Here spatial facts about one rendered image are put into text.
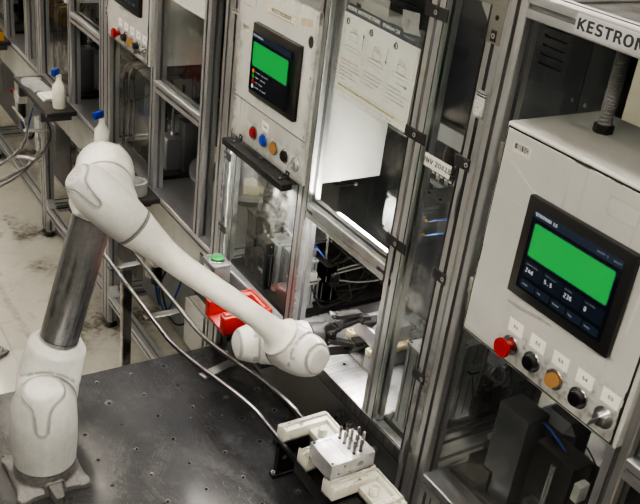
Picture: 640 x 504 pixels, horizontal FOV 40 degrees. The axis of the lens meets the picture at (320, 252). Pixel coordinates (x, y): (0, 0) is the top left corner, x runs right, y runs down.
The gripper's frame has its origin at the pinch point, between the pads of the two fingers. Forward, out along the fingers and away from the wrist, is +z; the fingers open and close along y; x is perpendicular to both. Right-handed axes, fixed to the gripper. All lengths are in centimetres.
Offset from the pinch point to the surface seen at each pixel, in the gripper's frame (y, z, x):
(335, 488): -17, -31, -38
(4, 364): -109, -51, 159
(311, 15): 78, -24, 25
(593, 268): 61, -24, -76
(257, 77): 56, -24, 45
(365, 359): -6.8, -1.7, -4.3
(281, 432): -17.9, -32.0, -14.8
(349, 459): -11.3, -26.5, -35.5
